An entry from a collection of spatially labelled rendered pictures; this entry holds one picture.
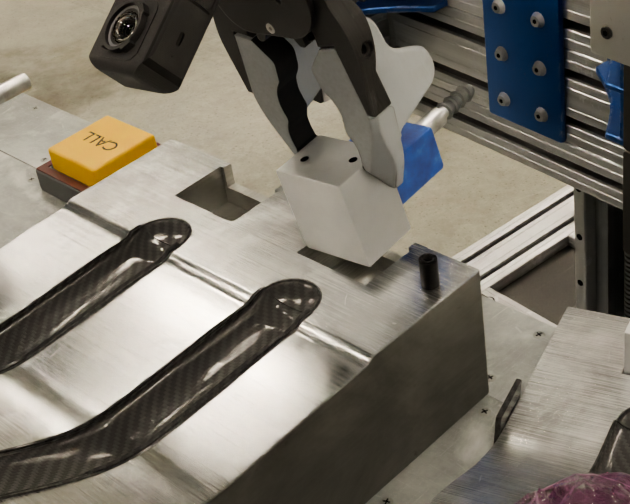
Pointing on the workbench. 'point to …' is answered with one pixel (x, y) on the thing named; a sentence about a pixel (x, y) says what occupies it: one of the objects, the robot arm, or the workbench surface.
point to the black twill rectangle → (507, 408)
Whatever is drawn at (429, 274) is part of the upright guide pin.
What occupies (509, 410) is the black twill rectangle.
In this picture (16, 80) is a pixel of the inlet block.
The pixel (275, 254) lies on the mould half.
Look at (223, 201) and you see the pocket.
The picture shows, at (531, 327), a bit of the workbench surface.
